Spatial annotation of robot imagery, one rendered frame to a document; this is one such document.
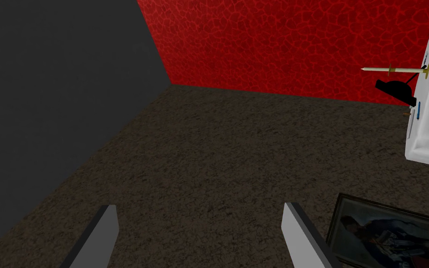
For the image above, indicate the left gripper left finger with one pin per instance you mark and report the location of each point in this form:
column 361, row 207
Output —
column 97, row 242

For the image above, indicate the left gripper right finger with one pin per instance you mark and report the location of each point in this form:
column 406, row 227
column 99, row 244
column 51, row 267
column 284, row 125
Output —
column 304, row 243

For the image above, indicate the dark framed picture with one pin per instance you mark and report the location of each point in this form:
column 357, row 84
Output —
column 382, row 236

